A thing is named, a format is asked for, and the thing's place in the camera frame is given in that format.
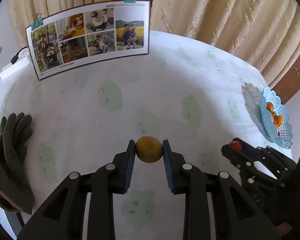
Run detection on green-yellow round fruit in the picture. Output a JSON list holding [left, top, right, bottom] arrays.
[[135, 136, 162, 164]]

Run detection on light blue lace basket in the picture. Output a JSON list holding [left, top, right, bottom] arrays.
[[260, 87, 293, 150]]

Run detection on orange in basket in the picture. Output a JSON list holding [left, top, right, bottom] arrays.
[[274, 115, 284, 128], [266, 102, 274, 112]]

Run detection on dark olive gloves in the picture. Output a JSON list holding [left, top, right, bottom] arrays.
[[0, 113, 34, 215]]

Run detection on white cloud-print tablecloth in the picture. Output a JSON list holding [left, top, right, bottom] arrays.
[[0, 31, 267, 204]]

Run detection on cream curtain right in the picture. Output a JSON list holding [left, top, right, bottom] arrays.
[[151, 0, 300, 87]]

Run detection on white power strip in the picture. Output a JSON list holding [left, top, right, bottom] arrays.
[[0, 47, 32, 80]]

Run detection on photo collage board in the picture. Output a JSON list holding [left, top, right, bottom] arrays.
[[26, 1, 150, 80]]

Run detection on brown wooden door frame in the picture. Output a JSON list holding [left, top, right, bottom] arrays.
[[273, 56, 300, 105]]

